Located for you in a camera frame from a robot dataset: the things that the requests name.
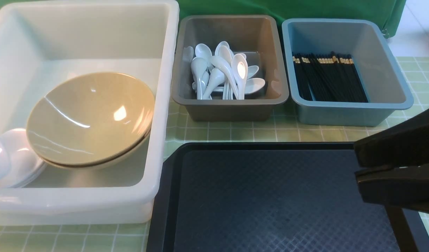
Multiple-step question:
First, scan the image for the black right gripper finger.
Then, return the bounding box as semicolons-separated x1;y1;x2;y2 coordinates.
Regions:
355;164;429;252
354;108;429;168

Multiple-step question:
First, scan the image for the tan noodle bowl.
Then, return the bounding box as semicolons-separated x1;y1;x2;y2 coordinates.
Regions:
26;72;155;169

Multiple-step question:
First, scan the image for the tan bowl in tub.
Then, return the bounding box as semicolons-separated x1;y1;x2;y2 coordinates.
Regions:
40;131;151;170

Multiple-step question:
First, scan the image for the blue chopstick bin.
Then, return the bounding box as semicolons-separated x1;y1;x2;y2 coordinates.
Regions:
281;19;414;127

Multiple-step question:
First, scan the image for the bundle of black chopsticks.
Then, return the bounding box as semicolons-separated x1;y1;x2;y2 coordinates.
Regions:
292;51;369;103

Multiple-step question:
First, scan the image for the green cloth backdrop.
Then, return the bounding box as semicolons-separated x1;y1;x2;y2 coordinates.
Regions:
0;0;406;39

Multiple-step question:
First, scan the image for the white spoon far right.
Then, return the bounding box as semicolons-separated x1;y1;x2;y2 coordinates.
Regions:
212;78;265;95

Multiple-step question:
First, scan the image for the white spoon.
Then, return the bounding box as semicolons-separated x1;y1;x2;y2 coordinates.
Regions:
191;57;208;99
212;78;265;95
195;43;213;71

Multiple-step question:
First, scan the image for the grey-brown spoon bin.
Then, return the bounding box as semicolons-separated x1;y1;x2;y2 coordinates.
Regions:
171;15;290;122

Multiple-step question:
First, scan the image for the white spoon upright bright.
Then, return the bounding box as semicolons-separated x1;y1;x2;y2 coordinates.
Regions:
231;53;248;99

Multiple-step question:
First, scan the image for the black serving tray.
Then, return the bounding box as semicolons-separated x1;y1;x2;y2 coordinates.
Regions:
146;142;429;252

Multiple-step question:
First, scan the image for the white spoon left front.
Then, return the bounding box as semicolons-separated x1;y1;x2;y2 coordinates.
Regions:
191;57;208;99

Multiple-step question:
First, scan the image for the white spoon top left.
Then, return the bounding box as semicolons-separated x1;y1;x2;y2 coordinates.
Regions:
195;43;213;71

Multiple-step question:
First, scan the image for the white dish in tub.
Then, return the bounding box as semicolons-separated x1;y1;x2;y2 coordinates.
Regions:
0;128;45;188

